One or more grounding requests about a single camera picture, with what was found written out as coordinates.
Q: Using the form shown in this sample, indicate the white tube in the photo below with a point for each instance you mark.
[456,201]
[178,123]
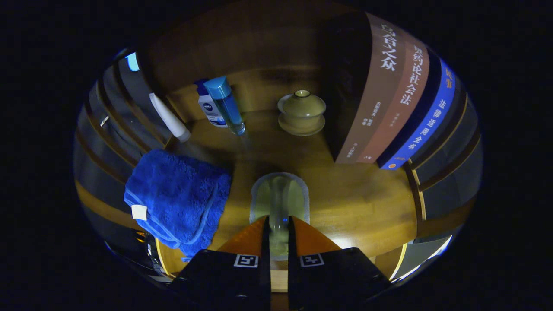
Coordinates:
[170,119]

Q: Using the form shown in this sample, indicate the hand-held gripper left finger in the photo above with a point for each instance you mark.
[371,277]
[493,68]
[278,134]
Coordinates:
[265,280]

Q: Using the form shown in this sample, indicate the wooden cabinet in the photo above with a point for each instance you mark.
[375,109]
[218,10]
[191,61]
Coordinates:
[259,43]

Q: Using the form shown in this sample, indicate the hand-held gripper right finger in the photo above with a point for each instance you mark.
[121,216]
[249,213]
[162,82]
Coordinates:
[293,280]

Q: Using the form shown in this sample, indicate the silver clip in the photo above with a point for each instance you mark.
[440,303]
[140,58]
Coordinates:
[103,120]

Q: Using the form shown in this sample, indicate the white bottle with blue cap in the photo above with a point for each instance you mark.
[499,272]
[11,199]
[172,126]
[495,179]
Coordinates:
[207,108]

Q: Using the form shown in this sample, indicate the teal bottle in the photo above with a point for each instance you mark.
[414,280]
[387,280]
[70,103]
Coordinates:
[227,108]

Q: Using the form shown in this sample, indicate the folded blue towel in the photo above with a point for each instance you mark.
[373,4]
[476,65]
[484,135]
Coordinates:
[177,194]

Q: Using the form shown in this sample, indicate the dark brown book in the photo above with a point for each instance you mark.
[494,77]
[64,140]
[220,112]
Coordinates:
[371,108]

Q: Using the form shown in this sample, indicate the blue book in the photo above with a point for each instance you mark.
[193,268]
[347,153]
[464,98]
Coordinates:
[425,125]

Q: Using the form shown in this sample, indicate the green scrub brush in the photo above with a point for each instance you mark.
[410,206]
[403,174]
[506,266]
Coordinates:
[280,198]

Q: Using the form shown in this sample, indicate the wooden countertop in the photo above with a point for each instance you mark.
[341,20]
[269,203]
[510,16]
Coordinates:
[345,203]

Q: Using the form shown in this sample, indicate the reddish brown book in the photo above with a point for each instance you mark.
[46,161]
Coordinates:
[404,112]

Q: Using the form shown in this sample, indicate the beige lidded tea cup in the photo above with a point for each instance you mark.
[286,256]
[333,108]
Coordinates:
[301,112]

